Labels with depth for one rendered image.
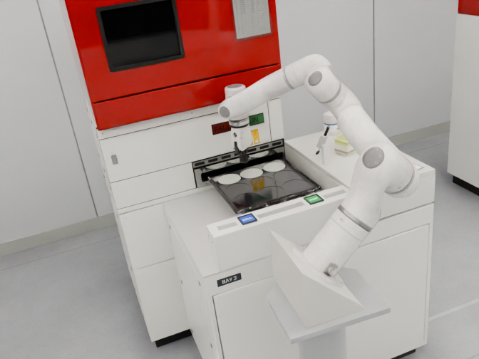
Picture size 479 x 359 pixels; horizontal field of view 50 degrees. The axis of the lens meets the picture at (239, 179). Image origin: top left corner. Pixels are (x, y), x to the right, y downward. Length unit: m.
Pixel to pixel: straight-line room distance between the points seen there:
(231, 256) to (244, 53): 0.86
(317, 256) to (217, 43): 1.00
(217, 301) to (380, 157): 0.79
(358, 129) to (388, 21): 2.82
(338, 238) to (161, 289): 1.22
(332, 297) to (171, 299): 1.23
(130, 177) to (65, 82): 1.50
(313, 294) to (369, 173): 0.37
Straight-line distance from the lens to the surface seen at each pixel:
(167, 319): 2.65
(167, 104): 2.12
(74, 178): 3.81
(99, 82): 2.05
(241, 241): 1.76
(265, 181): 2.18
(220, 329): 1.94
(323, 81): 1.71
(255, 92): 1.96
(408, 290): 2.30
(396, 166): 1.48
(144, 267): 2.46
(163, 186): 2.28
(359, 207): 1.52
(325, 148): 2.09
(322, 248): 1.54
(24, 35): 3.56
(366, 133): 1.63
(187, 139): 2.23
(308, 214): 1.83
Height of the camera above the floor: 1.86
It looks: 26 degrees down
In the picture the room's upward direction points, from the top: 8 degrees counter-clockwise
